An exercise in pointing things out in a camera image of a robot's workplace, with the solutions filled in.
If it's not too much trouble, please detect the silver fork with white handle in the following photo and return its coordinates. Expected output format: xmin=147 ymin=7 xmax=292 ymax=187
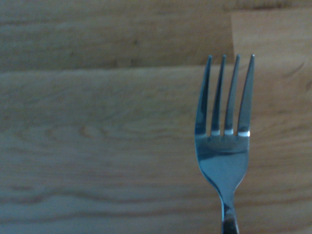
xmin=194 ymin=54 xmax=256 ymax=234

